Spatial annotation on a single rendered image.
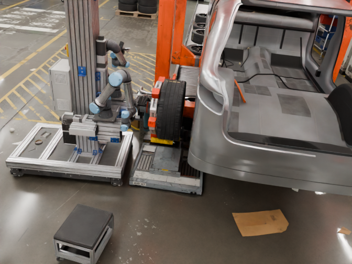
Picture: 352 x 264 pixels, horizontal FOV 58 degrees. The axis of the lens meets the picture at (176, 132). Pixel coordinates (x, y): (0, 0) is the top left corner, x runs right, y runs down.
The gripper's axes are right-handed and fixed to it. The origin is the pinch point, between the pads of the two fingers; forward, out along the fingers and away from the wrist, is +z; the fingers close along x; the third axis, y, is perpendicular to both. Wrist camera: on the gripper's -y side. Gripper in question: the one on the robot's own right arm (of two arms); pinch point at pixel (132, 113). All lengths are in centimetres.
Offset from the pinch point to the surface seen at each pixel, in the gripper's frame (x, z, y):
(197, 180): -80, -2, -75
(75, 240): 15, -129, -49
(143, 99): -12.2, -1.4, 19.6
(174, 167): -51, -2, -61
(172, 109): -43.3, -12.0, 17.5
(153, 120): -26.0, -17.6, 5.4
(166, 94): -34.8, -2.0, 28.3
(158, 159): -31, 8, -61
